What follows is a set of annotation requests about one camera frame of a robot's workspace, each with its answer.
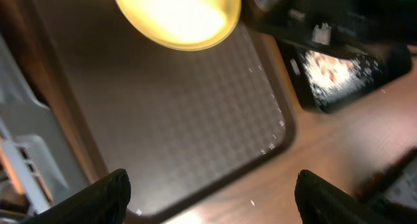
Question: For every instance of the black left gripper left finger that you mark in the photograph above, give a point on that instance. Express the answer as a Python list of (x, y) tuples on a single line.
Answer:
[(104, 202)]

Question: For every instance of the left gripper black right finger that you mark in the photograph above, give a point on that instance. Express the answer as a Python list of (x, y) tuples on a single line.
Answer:
[(319, 202)]

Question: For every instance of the yellow plate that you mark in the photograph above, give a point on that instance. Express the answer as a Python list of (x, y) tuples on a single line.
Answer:
[(187, 25)]

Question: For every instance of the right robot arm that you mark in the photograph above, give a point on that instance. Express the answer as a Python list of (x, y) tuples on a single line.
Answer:
[(367, 21)]

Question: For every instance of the grey dishwasher rack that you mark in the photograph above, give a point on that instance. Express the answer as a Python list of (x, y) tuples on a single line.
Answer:
[(34, 143)]

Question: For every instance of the dark brown serving tray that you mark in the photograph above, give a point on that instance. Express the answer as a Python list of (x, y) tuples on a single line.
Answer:
[(183, 124)]

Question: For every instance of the spilled food scraps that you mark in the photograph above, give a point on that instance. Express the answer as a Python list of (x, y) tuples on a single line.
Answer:
[(332, 79)]

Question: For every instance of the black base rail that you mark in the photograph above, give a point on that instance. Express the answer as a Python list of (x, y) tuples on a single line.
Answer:
[(392, 192)]

